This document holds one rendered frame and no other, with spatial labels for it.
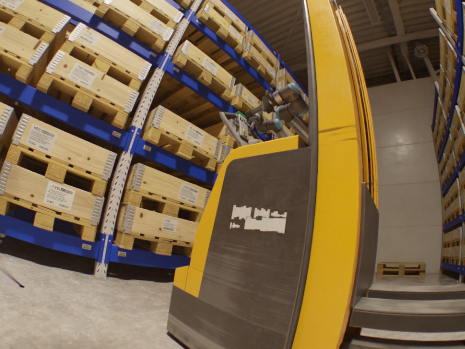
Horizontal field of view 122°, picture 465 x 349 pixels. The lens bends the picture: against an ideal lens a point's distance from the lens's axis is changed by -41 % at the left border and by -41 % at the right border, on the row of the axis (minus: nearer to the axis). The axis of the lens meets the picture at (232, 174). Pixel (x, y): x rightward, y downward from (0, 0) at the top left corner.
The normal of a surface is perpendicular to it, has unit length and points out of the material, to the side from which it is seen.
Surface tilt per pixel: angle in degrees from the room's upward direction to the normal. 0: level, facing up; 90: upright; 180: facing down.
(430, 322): 90
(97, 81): 90
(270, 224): 90
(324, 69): 90
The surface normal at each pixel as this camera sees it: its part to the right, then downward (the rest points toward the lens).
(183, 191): 0.73, -0.07
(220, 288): -0.66, -0.32
